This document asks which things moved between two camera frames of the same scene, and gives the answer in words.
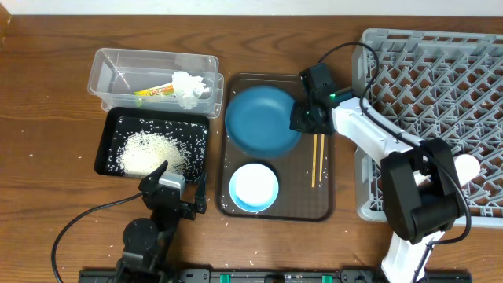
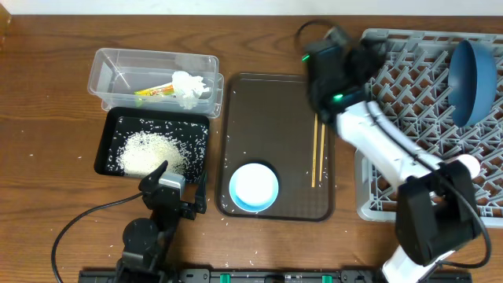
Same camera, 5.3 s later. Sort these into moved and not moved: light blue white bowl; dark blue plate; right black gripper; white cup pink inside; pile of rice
Moved: dark blue plate; right black gripper
Not moved: pile of rice; light blue white bowl; white cup pink inside
